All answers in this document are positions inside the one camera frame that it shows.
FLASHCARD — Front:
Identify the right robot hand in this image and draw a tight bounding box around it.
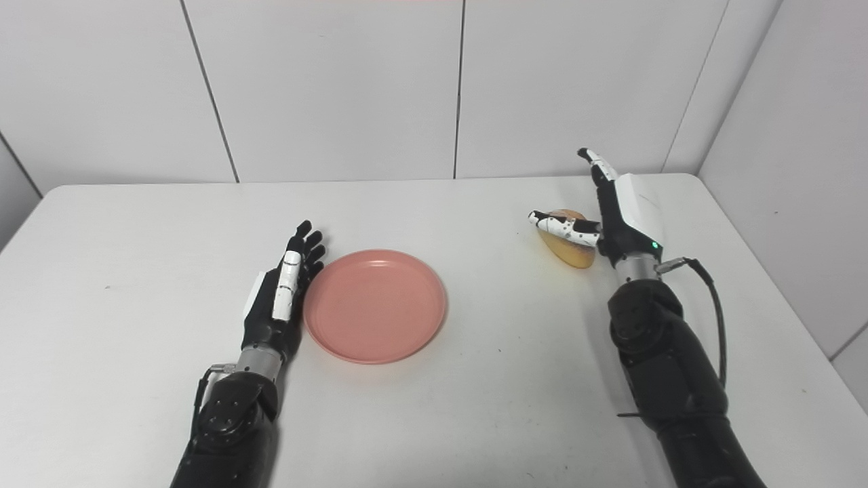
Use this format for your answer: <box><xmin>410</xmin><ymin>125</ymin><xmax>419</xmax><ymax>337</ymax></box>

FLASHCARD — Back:
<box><xmin>528</xmin><ymin>147</ymin><xmax>664</xmax><ymax>266</ymax></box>

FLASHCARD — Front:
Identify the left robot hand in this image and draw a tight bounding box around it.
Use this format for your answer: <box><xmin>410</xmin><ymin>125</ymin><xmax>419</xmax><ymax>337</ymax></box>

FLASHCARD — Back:
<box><xmin>242</xmin><ymin>220</ymin><xmax>327</xmax><ymax>361</ymax></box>

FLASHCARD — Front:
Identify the golden bread roll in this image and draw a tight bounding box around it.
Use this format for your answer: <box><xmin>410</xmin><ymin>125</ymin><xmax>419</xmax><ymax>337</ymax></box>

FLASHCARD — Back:
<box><xmin>538</xmin><ymin>209</ymin><xmax>597</xmax><ymax>270</ymax></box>

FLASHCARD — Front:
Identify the pink plastic plate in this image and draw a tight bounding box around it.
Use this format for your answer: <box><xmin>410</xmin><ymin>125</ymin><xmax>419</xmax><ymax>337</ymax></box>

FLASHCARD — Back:
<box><xmin>302</xmin><ymin>249</ymin><xmax>448</xmax><ymax>365</ymax></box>

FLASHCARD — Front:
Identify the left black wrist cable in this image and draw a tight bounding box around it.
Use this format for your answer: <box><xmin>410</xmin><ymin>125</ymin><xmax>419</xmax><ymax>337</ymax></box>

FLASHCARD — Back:
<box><xmin>190</xmin><ymin>363</ymin><xmax>237</xmax><ymax>434</ymax></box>

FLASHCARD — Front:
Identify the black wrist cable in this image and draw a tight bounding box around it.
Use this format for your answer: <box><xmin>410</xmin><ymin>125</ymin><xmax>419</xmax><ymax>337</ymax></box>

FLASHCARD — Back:
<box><xmin>655</xmin><ymin>256</ymin><xmax>728</xmax><ymax>390</ymax></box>
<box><xmin>190</xmin><ymin>363</ymin><xmax>237</xmax><ymax>434</ymax></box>

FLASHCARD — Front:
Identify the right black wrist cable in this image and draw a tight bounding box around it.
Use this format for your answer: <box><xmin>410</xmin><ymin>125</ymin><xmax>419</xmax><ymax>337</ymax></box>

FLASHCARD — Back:
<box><xmin>655</xmin><ymin>256</ymin><xmax>728</xmax><ymax>390</ymax></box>

